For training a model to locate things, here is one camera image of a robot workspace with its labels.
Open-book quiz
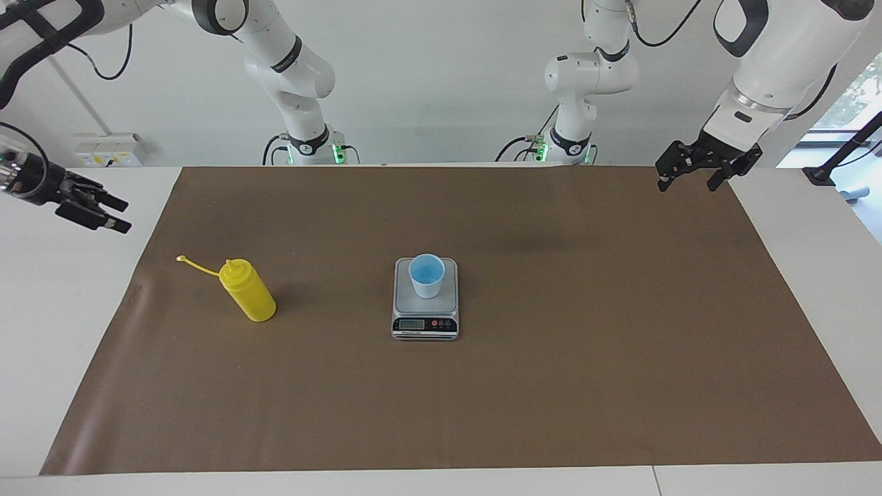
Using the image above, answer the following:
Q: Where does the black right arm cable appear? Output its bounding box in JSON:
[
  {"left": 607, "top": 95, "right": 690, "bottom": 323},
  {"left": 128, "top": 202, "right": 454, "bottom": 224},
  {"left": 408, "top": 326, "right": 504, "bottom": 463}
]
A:
[{"left": 0, "top": 24, "right": 135, "bottom": 200}]

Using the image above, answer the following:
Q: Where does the white wall socket box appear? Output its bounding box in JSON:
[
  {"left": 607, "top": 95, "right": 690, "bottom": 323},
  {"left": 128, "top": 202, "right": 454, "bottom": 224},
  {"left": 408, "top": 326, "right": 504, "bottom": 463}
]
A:
[{"left": 72, "top": 133, "right": 146, "bottom": 168}]

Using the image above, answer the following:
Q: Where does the black base cable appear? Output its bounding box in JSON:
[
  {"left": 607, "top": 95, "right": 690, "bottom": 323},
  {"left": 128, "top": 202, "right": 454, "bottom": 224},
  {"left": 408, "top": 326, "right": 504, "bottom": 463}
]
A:
[
  {"left": 495, "top": 103, "right": 560, "bottom": 163},
  {"left": 262, "top": 133, "right": 290, "bottom": 166}
]

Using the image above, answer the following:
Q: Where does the window with green foliage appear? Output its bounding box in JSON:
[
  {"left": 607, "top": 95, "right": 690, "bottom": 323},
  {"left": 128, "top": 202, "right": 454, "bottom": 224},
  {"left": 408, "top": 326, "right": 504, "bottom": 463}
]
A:
[{"left": 812, "top": 54, "right": 882, "bottom": 133}]

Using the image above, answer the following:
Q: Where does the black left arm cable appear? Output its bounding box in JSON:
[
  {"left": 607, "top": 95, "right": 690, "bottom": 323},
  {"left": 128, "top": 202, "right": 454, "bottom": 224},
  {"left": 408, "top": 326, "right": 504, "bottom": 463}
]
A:
[{"left": 624, "top": 0, "right": 838, "bottom": 127}]

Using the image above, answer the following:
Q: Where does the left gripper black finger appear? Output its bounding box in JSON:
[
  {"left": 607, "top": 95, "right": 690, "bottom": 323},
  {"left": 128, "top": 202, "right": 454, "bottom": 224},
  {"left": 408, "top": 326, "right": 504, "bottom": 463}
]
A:
[
  {"left": 655, "top": 141, "right": 712, "bottom": 194},
  {"left": 707, "top": 145, "right": 763, "bottom": 193}
]

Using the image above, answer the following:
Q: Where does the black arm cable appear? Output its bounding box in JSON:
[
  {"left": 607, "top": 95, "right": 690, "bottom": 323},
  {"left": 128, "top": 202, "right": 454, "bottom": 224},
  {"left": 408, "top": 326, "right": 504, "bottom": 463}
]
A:
[
  {"left": 0, "top": 24, "right": 135, "bottom": 200},
  {"left": 624, "top": 0, "right": 838, "bottom": 127}
]

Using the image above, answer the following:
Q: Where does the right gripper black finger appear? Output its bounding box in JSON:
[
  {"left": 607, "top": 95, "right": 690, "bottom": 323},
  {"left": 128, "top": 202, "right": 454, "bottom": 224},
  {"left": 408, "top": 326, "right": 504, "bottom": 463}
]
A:
[
  {"left": 65, "top": 173, "right": 130, "bottom": 213},
  {"left": 56, "top": 199, "right": 132, "bottom": 235}
]

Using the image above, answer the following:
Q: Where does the silver digital kitchen scale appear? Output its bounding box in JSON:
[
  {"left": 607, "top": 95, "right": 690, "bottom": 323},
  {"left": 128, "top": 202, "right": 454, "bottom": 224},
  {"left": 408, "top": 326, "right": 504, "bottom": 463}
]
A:
[{"left": 391, "top": 258, "right": 460, "bottom": 342}]

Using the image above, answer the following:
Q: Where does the light blue cup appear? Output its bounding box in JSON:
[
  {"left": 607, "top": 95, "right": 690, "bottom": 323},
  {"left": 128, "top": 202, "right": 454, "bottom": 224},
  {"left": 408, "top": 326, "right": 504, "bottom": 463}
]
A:
[{"left": 408, "top": 254, "right": 446, "bottom": 299}]

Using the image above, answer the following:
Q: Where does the black stand with pole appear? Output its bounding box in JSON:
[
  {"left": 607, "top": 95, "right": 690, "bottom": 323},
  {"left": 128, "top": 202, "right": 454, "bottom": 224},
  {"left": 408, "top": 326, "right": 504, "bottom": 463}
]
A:
[{"left": 803, "top": 110, "right": 882, "bottom": 187}]

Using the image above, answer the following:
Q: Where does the yellow squeeze bottle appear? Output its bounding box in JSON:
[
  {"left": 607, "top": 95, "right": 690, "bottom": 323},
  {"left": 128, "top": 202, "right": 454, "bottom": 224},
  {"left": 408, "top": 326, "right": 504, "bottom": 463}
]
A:
[{"left": 176, "top": 255, "right": 277, "bottom": 322}]

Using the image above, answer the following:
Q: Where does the brown table mat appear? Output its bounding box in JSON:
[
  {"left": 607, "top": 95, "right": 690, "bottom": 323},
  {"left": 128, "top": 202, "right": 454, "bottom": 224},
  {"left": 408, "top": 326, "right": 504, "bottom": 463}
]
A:
[{"left": 39, "top": 165, "right": 882, "bottom": 476}]

